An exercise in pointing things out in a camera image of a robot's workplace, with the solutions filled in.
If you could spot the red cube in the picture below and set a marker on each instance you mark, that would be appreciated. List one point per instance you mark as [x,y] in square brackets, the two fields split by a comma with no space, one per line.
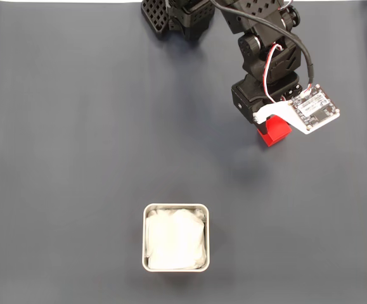
[276,131]

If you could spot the square metal box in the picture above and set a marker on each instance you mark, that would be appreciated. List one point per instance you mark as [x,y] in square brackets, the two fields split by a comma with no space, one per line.
[144,240]

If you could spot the white cloth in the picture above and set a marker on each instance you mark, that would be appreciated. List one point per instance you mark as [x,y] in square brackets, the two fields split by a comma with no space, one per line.
[175,239]

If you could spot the grey table mat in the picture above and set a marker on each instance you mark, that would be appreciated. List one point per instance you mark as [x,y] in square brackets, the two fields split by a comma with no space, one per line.
[75,158]

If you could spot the camera board on white mount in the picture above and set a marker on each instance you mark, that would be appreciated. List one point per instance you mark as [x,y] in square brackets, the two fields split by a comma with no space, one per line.
[313,109]

